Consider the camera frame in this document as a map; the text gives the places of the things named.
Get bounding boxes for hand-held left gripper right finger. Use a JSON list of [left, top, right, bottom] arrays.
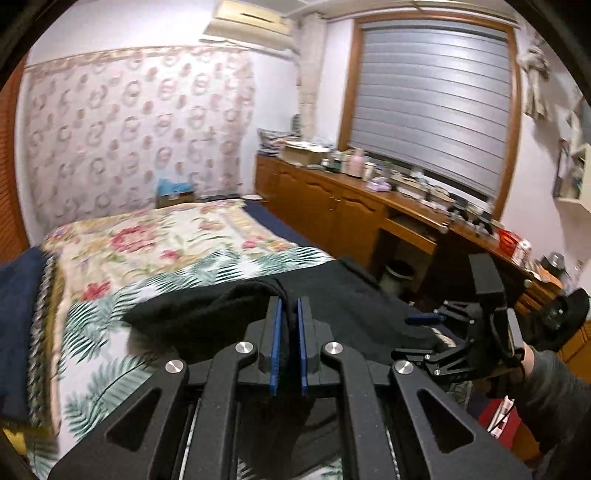
[[295, 296, 532, 480]]

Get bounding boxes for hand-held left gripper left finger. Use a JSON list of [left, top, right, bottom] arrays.
[[48, 295, 283, 480]]

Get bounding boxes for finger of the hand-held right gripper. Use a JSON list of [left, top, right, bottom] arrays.
[[405, 300, 481, 334], [392, 340, 482, 385]]

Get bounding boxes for black printed t-shirt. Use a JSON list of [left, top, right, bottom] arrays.
[[122, 257, 455, 467]]

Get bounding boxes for person's right forearm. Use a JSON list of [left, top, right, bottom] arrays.
[[515, 346, 591, 480]]

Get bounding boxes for red box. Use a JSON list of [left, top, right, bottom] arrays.
[[498, 231, 523, 256]]

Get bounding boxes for round trash bin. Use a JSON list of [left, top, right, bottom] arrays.
[[383, 261, 414, 292]]

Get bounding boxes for red white bag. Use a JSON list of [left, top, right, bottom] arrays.
[[478, 397, 518, 439]]

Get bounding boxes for navy bed sheet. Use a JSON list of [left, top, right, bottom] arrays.
[[242, 200, 333, 259]]

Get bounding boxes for long wooden cabinet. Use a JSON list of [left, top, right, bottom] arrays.
[[254, 152, 591, 416]]

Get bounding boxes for floral bed blanket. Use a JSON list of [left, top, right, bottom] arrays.
[[28, 198, 352, 480]]

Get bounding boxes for small cardboard box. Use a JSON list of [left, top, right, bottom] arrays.
[[157, 191, 197, 209]]

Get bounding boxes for blue plastic bag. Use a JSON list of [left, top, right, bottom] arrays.
[[157, 178, 195, 197]]

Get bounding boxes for grey window blind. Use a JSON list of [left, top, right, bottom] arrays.
[[351, 21, 518, 208]]

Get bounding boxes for open cardboard box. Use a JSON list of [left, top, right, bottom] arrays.
[[281, 142, 334, 168]]

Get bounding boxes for stack of papers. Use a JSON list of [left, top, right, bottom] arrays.
[[257, 129, 297, 154]]

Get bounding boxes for hanging pale cloth bundle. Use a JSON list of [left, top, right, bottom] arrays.
[[517, 34, 552, 123]]

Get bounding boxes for white wrapped pipe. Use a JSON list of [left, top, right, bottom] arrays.
[[295, 14, 328, 134]]

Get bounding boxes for navy folded cloth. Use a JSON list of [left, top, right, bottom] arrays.
[[0, 247, 49, 421]]

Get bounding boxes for wooden louvred door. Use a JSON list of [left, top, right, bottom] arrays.
[[0, 60, 28, 264]]

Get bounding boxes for white air conditioner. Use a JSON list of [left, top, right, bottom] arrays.
[[203, 0, 296, 49]]

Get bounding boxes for white wall shelf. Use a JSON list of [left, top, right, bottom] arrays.
[[551, 99, 591, 201]]

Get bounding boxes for black ring-patterned folded cloth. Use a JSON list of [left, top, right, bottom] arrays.
[[28, 254, 58, 416]]

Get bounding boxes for ring-patterned curtain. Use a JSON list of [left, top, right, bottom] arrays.
[[14, 46, 259, 241]]

